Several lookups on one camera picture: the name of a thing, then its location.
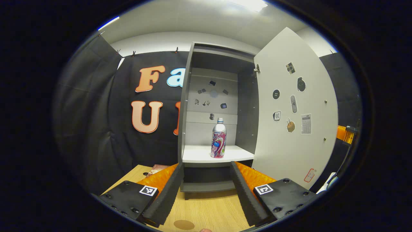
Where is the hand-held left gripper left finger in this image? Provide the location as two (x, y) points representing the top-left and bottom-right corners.
(92, 163), (185, 228)

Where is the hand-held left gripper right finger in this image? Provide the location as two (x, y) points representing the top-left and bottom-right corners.
(229, 160), (317, 227)

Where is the white cabinet door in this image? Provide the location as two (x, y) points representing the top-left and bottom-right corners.
(251, 27), (339, 191)

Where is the silver drink bottle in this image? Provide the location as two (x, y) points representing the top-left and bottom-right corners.
(211, 118), (227, 159)

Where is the grey cabinet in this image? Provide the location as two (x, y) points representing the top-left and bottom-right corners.
(178, 42), (261, 201)

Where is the brown cover book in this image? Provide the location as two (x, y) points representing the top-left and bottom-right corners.
(145, 164), (170, 178)

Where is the black backdrop cloth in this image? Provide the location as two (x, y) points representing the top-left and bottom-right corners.
(53, 32), (125, 194)
(309, 53), (363, 194)
(106, 50), (189, 194)

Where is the small white box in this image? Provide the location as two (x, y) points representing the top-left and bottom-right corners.
(316, 172), (339, 194)

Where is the wide ceiling light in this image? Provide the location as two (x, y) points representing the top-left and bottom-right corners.
(225, 0), (269, 13)

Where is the narrow ceiling light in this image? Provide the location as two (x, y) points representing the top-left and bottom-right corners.
(98, 16), (120, 31)

